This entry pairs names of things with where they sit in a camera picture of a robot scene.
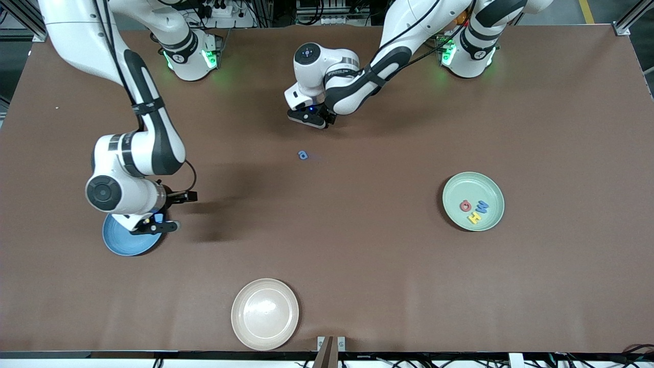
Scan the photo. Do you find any cable bundle under table edge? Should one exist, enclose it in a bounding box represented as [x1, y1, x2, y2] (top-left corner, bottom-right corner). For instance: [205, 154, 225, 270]
[554, 343, 654, 368]

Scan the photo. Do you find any brown camera stand pole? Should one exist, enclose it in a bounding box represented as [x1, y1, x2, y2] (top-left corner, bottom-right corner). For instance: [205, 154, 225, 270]
[312, 336, 335, 368]

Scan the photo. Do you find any white power strip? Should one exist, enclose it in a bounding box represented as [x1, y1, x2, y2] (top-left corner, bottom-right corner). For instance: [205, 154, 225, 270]
[199, 0, 257, 29]

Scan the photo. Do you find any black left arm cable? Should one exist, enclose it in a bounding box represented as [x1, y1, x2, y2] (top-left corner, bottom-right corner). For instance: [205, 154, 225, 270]
[353, 0, 478, 77]

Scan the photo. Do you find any aluminium frame post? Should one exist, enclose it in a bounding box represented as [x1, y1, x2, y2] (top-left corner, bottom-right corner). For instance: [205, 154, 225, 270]
[0, 0, 49, 43]
[613, 0, 654, 37]

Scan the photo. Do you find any pale green plate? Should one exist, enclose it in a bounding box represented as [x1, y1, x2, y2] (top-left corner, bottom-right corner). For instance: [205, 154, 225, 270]
[442, 172, 505, 232]

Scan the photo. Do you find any metal mounting bracket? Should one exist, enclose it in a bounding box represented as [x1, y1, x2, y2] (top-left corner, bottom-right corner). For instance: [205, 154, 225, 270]
[317, 336, 346, 353]

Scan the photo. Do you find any blue plate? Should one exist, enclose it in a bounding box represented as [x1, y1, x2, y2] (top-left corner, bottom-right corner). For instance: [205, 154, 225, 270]
[102, 214, 165, 257]

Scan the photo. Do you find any brown table cover sheet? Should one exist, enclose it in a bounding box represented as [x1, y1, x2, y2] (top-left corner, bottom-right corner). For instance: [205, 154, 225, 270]
[0, 25, 654, 354]

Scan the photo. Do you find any beige plate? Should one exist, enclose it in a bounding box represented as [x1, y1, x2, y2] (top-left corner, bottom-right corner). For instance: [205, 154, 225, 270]
[231, 278, 300, 351]

